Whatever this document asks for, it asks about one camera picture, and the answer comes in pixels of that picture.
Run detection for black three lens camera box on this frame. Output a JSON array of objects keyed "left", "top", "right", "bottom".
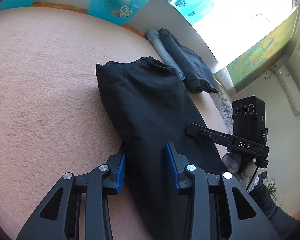
[{"left": 232, "top": 96, "right": 268, "bottom": 145}]

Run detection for grey gloved right hand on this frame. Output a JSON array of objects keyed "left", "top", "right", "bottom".
[{"left": 221, "top": 152, "right": 261, "bottom": 190}]

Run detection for blue detergent bottle middle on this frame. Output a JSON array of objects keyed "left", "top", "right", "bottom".
[{"left": 87, "top": 0, "right": 163, "bottom": 27}]

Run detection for green potted plant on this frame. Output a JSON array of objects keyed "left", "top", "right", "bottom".
[{"left": 266, "top": 178, "right": 277, "bottom": 202}]

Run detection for blue detergent bottle near window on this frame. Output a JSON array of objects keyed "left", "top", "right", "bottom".
[{"left": 171, "top": 0, "right": 215, "bottom": 25}]

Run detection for black sleeved right forearm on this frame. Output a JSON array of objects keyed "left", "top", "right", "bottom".
[{"left": 248, "top": 176, "right": 299, "bottom": 239}]

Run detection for white air conditioner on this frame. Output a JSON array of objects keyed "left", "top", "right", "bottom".
[{"left": 275, "top": 66, "right": 300, "bottom": 114}]

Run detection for yellow green wall map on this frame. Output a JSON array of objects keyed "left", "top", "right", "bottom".
[{"left": 226, "top": 10, "right": 298, "bottom": 96}]

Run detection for folded dark grey garment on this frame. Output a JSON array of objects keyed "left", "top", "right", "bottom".
[{"left": 159, "top": 28, "right": 218, "bottom": 94}]

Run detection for black pants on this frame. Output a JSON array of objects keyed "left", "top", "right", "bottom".
[{"left": 96, "top": 57, "right": 226, "bottom": 239}]

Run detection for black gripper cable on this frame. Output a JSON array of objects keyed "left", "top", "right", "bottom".
[{"left": 246, "top": 164, "right": 261, "bottom": 193}]

